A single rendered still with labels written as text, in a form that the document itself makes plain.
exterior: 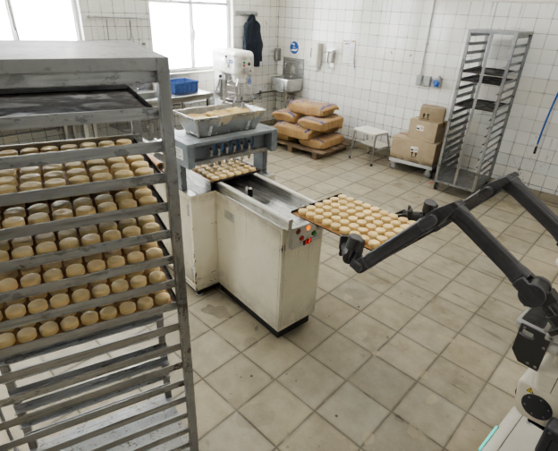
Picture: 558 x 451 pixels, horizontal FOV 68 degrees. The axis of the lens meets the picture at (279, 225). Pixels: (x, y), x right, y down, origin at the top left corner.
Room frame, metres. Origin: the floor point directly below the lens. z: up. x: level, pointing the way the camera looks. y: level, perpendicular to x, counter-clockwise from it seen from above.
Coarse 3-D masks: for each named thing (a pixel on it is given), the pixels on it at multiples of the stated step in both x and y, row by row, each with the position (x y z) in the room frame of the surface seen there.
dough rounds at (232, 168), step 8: (224, 160) 2.92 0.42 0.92; (232, 160) 2.94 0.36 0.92; (200, 168) 2.73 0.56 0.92; (208, 168) 2.74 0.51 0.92; (216, 168) 2.77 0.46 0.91; (224, 168) 2.78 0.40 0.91; (232, 168) 2.76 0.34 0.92; (240, 168) 2.77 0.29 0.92; (248, 168) 2.81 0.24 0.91; (208, 176) 2.60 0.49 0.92; (216, 176) 2.59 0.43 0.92; (224, 176) 2.61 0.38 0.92
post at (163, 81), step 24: (168, 72) 1.07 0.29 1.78; (168, 96) 1.07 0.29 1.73; (168, 120) 1.07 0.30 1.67; (168, 144) 1.06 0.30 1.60; (168, 168) 1.06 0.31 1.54; (168, 192) 1.06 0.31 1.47; (168, 216) 1.08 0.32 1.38; (192, 384) 1.07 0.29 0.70; (192, 408) 1.07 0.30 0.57; (192, 432) 1.06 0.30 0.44
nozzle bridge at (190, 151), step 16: (256, 128) 2.89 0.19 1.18; (272, 128) 2.91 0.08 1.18; (176, 144) 2.53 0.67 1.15; (192, 144) 2.46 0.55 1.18; (208, 144) 2.63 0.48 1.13; (224, 144) 2.71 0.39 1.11; (240, 144) 2.80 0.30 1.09; (256, 144) 2.89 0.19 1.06; (272, 144) 2.88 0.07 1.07; (176, 160) 2.54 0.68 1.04; (192, 160) 2.45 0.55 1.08; (208, 160) 2.57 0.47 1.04; (256, 160) 3.02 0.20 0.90
